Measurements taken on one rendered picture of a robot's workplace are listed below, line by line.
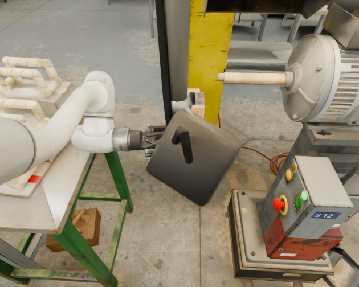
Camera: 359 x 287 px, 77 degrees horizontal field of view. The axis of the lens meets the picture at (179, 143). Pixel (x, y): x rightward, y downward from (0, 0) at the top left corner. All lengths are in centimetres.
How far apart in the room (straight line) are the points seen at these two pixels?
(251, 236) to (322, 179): 85
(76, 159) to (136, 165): 116
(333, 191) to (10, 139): 68
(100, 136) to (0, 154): 50
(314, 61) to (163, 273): 142
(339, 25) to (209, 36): 99
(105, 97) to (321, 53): 64
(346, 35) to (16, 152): 72
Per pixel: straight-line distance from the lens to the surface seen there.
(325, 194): 68
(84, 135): 85
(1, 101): 104
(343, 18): 74
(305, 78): 73
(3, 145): 37
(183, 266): 167
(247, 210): 154
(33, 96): 106
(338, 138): 85
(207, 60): 167
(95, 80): 85
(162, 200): 185
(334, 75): 70
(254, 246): 146
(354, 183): 103
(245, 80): 73
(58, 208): 86
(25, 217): 90
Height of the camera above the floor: 161
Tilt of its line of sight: 46 degrees down
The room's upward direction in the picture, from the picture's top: straight up
